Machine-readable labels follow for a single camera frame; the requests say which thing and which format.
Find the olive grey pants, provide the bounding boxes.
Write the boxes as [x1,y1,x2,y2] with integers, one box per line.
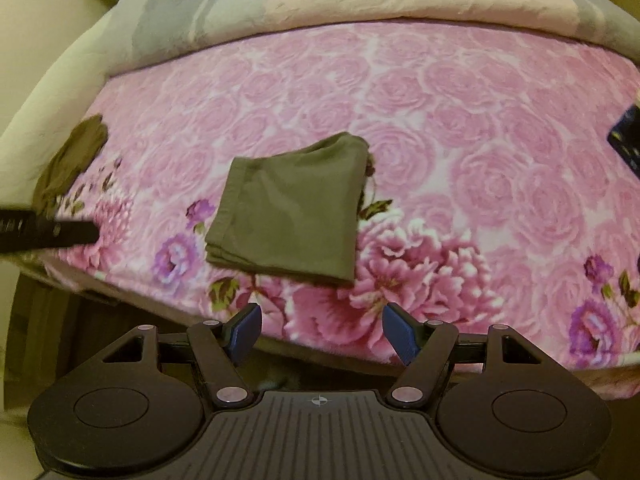
[205,131,372,288]

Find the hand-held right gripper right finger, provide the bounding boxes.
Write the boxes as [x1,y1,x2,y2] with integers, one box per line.
[382,302,543,408]

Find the dark olive shirt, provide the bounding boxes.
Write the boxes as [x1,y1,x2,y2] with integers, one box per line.
[32,114,110,218]

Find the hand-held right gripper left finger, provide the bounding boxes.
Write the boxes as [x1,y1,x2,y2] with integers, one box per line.
[100,302,263,408]

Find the pink floral blanket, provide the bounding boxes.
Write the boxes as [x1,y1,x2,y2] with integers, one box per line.
[20,20,640,376]

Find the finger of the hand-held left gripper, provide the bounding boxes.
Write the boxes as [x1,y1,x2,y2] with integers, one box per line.
[0,207,99,255]

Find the pale green quilted blanket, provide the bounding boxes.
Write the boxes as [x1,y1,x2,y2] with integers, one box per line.
[0,0,126,161]

